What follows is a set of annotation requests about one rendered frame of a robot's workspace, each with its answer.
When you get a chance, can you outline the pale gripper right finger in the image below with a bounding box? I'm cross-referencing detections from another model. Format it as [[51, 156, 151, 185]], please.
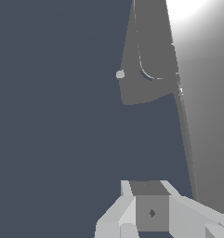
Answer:
[[160, 179, 224, 238]]

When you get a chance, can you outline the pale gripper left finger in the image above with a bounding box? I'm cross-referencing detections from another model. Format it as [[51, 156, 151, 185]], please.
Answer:
[[94, 179, 138, 238]]

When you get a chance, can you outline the grey square block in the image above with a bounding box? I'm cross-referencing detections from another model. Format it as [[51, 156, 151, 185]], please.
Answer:
[[128, 180, 172, 233]]

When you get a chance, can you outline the small pale round knob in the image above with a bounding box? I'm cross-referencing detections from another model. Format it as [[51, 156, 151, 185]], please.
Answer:
[[115, 69, 126, 80]]

